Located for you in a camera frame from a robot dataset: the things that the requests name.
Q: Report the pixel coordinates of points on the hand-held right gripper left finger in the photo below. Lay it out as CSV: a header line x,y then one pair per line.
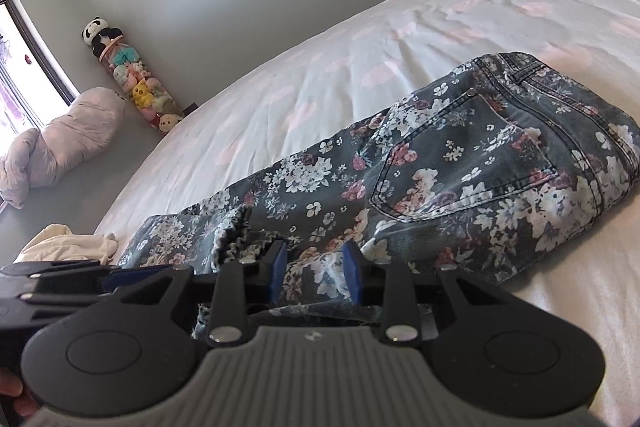
x,y
278,269

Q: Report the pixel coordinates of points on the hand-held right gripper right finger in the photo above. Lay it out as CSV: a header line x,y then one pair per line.
x,y
352,274

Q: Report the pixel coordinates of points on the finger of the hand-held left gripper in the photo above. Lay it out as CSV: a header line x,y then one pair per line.
x,y
135,277
60,272

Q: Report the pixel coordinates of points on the floral denim jeans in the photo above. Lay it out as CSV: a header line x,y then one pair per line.
x,y
450,167

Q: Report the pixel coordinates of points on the person's left hand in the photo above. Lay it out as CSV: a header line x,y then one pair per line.
x,y
10,387

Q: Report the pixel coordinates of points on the cream garment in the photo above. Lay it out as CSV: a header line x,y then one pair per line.
x,y
65,247

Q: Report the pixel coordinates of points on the rolled pale purple quilt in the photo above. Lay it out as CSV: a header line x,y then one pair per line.
x,y
75,132

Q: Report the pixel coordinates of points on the clear tube of plush toys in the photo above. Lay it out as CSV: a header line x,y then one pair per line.
x,y
142,92

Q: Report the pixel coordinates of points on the bed with pink dotted sheet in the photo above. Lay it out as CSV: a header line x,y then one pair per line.
x,y
350,32

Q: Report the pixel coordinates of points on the panda plush toy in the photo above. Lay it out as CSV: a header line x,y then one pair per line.
x,y
97,31

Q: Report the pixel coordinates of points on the small dark wall outlet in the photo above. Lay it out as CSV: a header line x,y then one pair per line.
x,y
190,109

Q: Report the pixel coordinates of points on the dark window frame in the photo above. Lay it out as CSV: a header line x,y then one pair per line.
x,y
42,52

